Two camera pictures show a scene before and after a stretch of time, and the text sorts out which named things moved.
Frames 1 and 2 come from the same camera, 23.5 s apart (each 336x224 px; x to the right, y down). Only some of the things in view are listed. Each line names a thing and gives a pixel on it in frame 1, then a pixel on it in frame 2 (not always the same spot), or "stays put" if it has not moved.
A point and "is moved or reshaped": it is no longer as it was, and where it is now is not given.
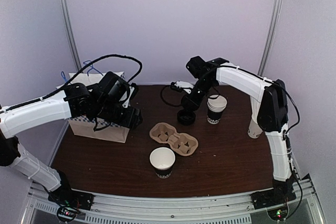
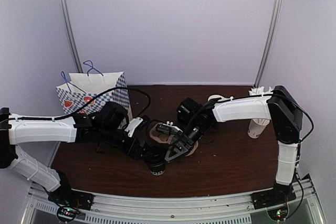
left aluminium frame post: [64, 10] stays put
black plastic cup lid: [186, 117] is moved or reshaped
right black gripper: [196, 102] to [180, 141]
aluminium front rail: [234, 209] stays put
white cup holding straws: [254, 130] stays put
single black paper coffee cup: [163, 159] is moved or reshaped
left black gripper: [130, 120] to [136, 154]
